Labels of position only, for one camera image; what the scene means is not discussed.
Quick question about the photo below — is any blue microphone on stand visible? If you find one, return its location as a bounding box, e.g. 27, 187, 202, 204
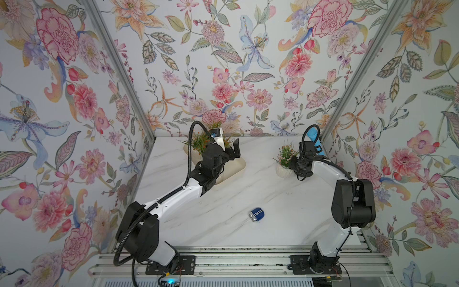
306, 124, 326, 156

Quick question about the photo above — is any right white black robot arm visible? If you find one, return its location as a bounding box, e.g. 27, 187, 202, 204
289, 124, 376, 274

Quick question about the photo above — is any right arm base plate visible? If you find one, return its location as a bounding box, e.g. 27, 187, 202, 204
288, 255, 342, 276

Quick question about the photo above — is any pink flower potted plant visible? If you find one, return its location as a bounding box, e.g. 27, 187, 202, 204
191, 133, 210, 155

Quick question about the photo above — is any blue silver small cylinder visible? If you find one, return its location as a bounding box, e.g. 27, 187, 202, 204
249, 208, 265, 222

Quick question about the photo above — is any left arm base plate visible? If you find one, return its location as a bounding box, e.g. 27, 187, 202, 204
145, 254, 196, 276

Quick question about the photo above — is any cream rectangular storage box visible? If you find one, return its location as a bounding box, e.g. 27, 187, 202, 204
182, 143, 246, 190

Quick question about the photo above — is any aluminium front rail frame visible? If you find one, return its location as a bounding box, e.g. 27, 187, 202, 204
89, 246, 399, 287

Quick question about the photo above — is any right aluminium corner post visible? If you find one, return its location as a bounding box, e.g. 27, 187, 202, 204
321, 1, 406, 143

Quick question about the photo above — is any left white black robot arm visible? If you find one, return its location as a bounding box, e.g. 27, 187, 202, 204
113, 121, 241, 287

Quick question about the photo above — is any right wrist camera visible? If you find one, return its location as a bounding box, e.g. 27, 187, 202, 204
299, 141, 317, 158

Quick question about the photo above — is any left aluminium corner post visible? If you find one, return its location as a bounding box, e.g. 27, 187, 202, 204
80, 0, 157, 141

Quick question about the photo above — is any aluminium corner post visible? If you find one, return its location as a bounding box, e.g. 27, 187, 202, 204
321, 1, 406, 143
80, 0, 157, 141

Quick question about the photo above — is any orange flower potted plant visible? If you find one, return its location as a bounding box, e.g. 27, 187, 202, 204
202, 122, 224, 143

